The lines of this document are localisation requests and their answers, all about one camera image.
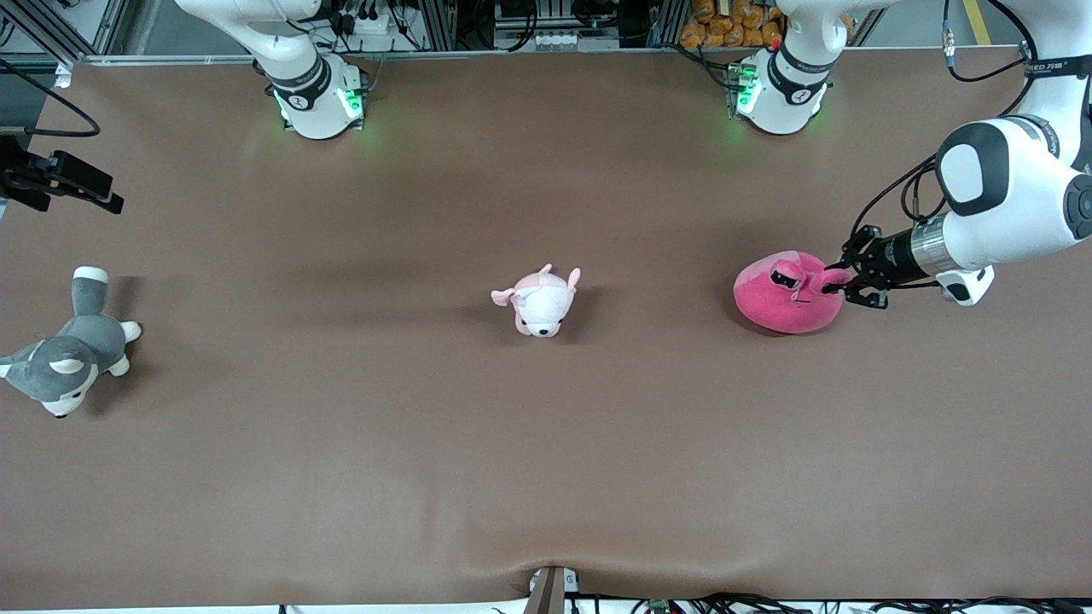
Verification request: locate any round hot pink plush toy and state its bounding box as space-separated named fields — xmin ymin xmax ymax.
xmin=734 ymin=250 xmax=854 ymax=335

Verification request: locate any grey white husky plush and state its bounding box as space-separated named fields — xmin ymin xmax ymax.
xmin=0 ymin=266 xmax=142 ymax=419

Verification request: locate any orange snack bags pile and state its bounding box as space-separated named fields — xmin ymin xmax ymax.
xmin=678 ymin=0 xmax=786 ymax=49

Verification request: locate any small pale pink plush dog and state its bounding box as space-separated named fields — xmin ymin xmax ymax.
xmin=491 ymin=264 xmax=582 ymax=339

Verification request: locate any white power strip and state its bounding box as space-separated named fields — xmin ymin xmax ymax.
xmin=341 ymin=9 xmax=393 ymax=37

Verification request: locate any brown table cover cloth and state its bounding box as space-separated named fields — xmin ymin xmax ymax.
xmin=0 ymin=47 xmax=1092 ymax=611

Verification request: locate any metal table edge clamp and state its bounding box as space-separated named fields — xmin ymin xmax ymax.
xmin=523 ymin=565 xmax=581 ymax=614

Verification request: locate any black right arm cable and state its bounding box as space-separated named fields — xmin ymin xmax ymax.
xmin=0 ymin=58 xmax=102 ymax=138

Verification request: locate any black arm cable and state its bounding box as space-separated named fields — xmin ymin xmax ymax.
xmin=0 ymin=58 xmax=102 ymax=138
xmin=851 ymin=0 xmax=1038 ymax=250

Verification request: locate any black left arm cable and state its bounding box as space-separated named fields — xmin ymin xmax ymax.
xmin=851 ymin=0 xmax=1038 ymax=250

